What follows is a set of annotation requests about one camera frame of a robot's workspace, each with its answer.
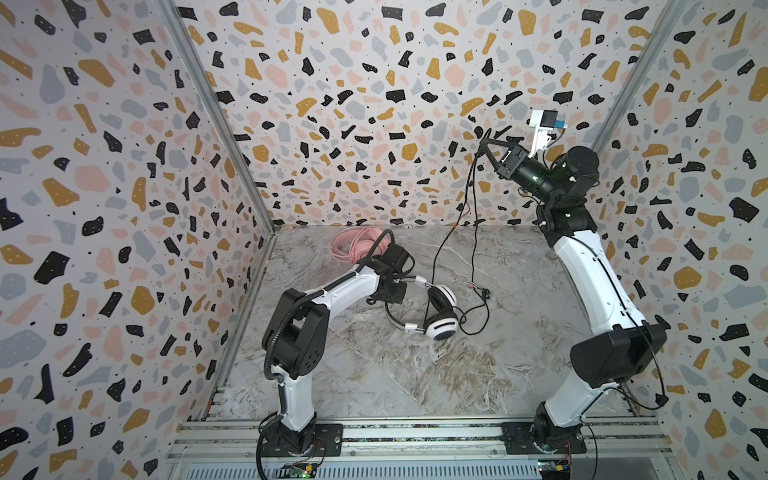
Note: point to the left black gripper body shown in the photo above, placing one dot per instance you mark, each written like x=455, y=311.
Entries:
x=394, y=293

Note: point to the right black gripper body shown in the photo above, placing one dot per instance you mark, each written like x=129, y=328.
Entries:
x=512, y=159

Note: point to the pink headphones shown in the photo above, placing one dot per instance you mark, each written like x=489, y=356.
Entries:
x=352, y=244

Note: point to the white black headphones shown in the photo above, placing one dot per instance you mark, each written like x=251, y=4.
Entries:
x=442, y=319

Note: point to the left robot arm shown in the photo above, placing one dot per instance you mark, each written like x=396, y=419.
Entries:
x=295, y=339

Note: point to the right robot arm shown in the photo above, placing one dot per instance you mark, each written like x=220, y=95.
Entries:
x=623, y=342

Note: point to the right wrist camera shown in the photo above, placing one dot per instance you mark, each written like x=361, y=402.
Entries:
x=548, y=128

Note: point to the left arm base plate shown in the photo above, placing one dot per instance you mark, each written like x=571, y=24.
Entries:
x=324, y=439

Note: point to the right corner aluminium post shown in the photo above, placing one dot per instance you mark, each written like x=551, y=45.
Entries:
x=667, y=20

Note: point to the corner aluminium post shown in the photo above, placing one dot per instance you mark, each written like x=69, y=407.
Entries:
x=667, y=20
x=207, y=35

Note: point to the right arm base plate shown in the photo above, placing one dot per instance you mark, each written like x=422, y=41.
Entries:
x=531, y=438

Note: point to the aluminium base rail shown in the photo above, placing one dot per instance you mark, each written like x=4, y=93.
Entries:
x=426, y=448

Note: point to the left corner aluminium post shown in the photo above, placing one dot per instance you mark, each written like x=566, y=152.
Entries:
x=207, y=35

